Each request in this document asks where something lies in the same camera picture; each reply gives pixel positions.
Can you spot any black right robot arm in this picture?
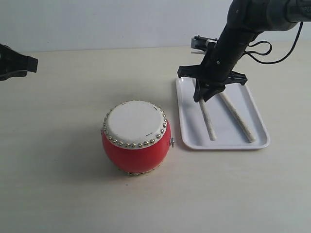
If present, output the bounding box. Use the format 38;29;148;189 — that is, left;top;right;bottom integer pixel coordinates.
177;0;311;102

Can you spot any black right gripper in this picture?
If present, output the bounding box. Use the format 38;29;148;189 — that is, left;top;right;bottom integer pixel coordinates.
177;25;248;102

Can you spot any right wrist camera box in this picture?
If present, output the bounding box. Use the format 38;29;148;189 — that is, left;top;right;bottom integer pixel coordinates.
190;35;218;54

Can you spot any small red drum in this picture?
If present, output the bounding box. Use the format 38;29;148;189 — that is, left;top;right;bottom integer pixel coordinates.
101;100;174;175

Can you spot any white wooden drumstick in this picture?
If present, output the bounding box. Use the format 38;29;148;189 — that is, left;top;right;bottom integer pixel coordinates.
219;92;256;143
199;99;217;141

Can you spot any white rectangular plastic tray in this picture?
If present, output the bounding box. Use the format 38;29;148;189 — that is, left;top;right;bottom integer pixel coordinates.
176;78;270;150

